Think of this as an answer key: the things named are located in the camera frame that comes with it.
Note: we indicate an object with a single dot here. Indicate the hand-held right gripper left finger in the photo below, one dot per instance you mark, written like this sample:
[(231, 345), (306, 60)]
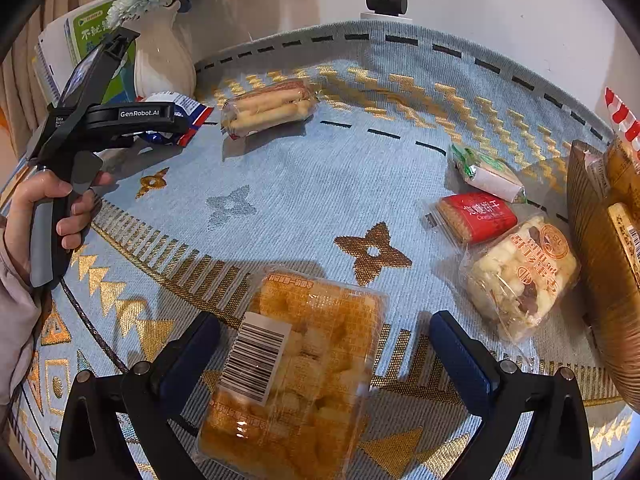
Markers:
[(195, 360)]

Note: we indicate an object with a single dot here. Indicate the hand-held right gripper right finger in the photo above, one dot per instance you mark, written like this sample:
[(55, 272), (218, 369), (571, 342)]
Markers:
[(460, 365)]

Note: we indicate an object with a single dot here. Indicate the blue white red snack packet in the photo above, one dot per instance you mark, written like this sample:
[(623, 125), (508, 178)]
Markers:
[(192, 112)]

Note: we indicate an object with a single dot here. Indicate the clear nut nougat packet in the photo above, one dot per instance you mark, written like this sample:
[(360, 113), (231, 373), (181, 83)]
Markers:
[(520, 275)]

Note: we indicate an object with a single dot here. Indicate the golden cube snack pack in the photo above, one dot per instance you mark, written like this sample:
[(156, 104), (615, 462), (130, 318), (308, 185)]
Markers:
[(310, 360)]

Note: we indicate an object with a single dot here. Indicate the red cracker packet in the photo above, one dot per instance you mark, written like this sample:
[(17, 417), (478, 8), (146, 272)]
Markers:
[(480, 215)]

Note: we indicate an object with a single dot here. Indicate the gold ribbed bowl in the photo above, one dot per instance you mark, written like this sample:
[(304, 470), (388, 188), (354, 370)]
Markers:
[(605, 300)]

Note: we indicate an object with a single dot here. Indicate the breadstick packet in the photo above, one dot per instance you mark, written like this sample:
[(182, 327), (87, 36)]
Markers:
[(270, 107)]

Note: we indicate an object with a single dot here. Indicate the green white snack packet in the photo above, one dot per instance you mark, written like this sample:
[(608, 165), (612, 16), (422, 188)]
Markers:
[(487, 175)]

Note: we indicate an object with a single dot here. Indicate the tan cracker pack with barcode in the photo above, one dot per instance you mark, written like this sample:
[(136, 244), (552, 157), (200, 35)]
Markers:
[(627, 232)]

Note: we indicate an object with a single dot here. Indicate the orange snack packet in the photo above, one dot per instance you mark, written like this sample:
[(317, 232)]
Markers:
[(625, 170)]

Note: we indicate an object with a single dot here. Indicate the red white striped packet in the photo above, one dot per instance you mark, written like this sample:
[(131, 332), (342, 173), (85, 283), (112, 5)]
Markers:
[(625, 120)]

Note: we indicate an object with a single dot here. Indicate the person's left forearm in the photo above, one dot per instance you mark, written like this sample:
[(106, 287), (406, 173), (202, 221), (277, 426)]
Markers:
[(15, 320)]

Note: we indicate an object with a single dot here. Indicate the person's left hand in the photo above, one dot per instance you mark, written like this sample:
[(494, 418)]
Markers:
[(30, 210)]

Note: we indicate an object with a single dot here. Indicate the white ribbed vase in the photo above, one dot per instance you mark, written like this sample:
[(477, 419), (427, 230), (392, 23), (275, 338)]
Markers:
[(162, 60)]

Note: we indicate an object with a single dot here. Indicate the green cover book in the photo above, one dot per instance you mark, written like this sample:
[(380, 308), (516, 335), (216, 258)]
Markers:
[(85, 30)]

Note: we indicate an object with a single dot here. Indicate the blue patterned tablecloth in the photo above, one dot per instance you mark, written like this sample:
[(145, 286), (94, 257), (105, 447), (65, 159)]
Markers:
[(310, 185)]

